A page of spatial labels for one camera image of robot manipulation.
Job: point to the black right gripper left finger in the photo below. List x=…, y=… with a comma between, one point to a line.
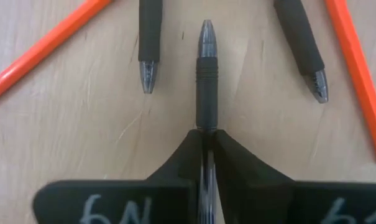
x=119, y=199

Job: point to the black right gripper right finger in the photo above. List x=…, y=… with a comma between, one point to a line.
x=268, y=199

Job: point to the black pen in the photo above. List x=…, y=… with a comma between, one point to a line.
x=149, y=31
x=299, y=40
x=207, y=93

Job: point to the orange pencil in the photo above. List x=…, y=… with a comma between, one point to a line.
x=44, y=46
x=355, y=62

